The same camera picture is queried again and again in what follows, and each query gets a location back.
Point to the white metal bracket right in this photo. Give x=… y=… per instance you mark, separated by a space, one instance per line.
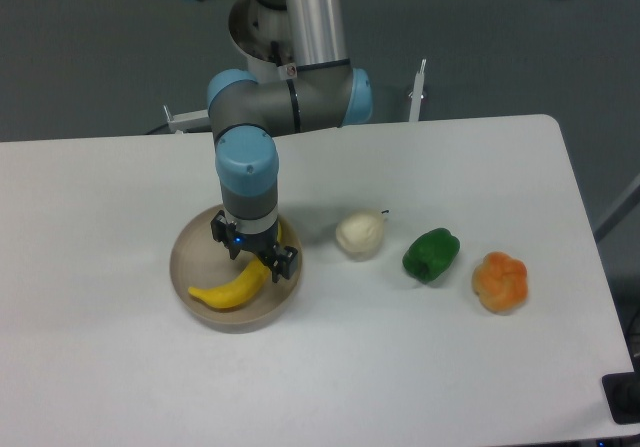
x=417 y=92

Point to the white metal bracket left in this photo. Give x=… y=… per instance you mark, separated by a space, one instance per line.
x=188 y=122

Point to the yellow banana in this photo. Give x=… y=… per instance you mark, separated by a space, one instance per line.
x=236 y=292

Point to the black device at table edge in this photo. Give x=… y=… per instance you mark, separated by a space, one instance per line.
x=622 y=395

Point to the green bell pepper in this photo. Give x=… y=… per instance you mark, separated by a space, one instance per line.
x=431 y=254

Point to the white pear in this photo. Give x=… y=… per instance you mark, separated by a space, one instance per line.
x=360 y=235

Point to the white metal bracket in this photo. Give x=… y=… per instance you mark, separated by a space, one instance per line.
x=188 y=122
x=417 y=92

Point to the grey metal leg right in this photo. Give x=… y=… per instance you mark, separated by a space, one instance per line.
x=618 y=210

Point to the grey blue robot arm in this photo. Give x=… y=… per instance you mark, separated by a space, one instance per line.
x=316 y=87

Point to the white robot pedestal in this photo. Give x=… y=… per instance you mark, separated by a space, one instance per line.
x=263 y=36

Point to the beige round plate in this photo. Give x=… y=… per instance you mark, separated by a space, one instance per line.
x=198 y=261

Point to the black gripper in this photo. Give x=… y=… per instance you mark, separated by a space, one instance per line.
x=281 y=260

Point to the orange bread roll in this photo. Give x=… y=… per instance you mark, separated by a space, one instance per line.
x=500 y=282

